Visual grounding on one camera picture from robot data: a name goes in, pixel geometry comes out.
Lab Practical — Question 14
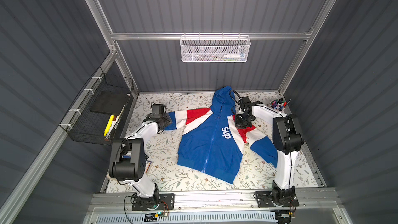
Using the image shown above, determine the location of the black wire wall basket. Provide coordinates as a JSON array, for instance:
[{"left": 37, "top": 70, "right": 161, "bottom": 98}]
[{"left": 60, "top": 69, "right": 134, "bottom": 146}]

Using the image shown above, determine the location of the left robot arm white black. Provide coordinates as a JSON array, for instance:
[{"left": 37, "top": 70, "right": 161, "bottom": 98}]
[{"left": 108, "top": 113, "right": 172, "bottom": 210}]

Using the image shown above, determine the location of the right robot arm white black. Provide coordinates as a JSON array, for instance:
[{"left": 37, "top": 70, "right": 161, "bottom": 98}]
[{"left": 233, "top": 102, "right": 304, "bottom": 207}]

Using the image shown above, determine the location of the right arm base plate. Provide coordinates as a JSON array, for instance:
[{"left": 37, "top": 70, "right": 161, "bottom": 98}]
[{"left": 254, "top": 190, "right": 300, "bottom": 208}]

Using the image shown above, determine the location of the blue red white jacket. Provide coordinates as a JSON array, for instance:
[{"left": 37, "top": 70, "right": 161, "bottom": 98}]
[{"left": 165, "top": 86, "right": 278, "bottom": 184}]

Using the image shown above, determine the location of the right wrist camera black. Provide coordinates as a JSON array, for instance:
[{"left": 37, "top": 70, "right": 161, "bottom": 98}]
[{"left": 238, "top": 96, "right": 263, "bottom": 112}]

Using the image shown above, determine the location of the yellow marker in basket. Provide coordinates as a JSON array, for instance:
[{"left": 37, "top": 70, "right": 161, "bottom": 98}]
[{"left": 104, "top": 115, "right": 115, "bottom": 137}]

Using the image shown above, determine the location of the black notebook in basket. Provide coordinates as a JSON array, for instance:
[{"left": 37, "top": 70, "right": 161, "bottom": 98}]
[{"left": 90, "top": 91, "right": 130, "bottom": 116}]

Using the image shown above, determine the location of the white wire mesh basket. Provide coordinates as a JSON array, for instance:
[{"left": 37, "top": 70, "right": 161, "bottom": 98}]
[{"left": 180, "top": 34, "right": 251, "bottom": 63}]

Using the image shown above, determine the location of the blue picture book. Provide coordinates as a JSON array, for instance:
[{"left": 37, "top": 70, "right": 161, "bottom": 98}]
[{"left": 145, "top": 161, "right": 152, "bottom": 173}]

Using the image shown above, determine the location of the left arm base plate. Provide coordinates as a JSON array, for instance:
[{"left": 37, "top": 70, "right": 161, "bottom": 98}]
[{"left": 131, "top": 194, "right": 175, "bottom": 211}]

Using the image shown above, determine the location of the floral table mat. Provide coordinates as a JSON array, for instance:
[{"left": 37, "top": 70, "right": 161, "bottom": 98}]
[{"left": 105, "top": 91, "right": 319, "bottom": 194}]

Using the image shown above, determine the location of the pink pen cup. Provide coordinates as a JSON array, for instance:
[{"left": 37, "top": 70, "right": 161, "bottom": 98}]
[{"left": 269, "top": 98, "right": 291, "bottom": 112}]

